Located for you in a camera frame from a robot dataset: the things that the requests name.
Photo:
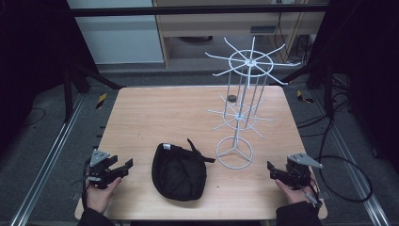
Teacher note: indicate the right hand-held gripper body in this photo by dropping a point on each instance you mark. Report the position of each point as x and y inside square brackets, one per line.
[298, 171]

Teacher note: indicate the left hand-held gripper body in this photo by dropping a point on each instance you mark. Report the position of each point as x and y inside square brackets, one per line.
[102, 172]

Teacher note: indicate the person's right hand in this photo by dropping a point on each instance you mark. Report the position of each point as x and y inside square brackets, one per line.
[293, 194]

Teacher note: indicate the person's left hand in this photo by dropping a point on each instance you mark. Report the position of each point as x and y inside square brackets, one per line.
[99, 197]

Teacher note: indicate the black cap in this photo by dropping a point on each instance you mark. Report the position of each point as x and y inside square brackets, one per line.
[178, 172]

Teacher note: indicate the yellow black hazard tape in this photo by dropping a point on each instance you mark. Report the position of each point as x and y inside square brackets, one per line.
[101, 101]
[303, 97]

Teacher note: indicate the small black round disc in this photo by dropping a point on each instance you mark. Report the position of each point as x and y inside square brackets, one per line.
[232, 98]

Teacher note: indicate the black metal stand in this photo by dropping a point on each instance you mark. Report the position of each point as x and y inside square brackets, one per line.
[78, 78]
[323, 78]

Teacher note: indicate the white cabinet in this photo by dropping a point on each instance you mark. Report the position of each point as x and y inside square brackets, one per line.
[119, 37]

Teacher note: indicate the wooden shelf unit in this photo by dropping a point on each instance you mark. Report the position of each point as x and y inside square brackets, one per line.
[219, 25]

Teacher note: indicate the metal floor rail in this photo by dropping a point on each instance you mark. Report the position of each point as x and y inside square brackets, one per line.
[47, 160]
[354, 172]

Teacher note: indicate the black horizontal frame bar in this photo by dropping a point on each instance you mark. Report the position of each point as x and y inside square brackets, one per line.
[188, 11]

